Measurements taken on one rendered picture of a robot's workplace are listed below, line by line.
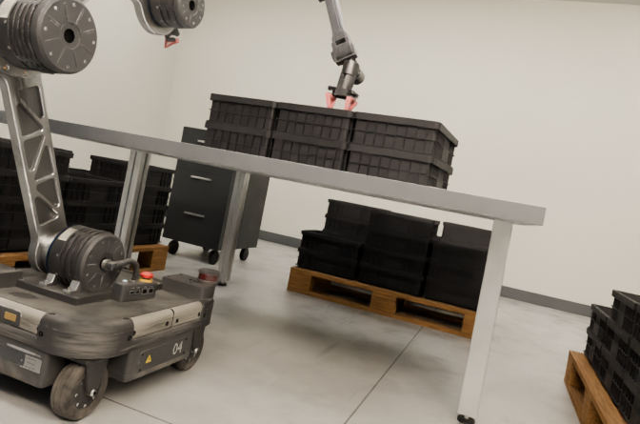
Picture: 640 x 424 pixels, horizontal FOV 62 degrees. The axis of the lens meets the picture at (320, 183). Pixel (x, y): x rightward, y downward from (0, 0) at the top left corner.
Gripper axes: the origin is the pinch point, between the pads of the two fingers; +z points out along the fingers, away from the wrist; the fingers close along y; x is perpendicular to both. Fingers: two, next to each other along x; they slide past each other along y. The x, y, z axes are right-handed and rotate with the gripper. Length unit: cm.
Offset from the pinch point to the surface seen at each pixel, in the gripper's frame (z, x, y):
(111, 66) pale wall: -39, -208, 349
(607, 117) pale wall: -111, -347, -91
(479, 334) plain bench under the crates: 58, -9, -66
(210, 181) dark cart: 39, -127, 137
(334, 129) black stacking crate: 6.2, 5.7, -3.6
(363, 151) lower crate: 11.6, 6.2, -16.3
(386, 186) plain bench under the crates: 24, 53, -42
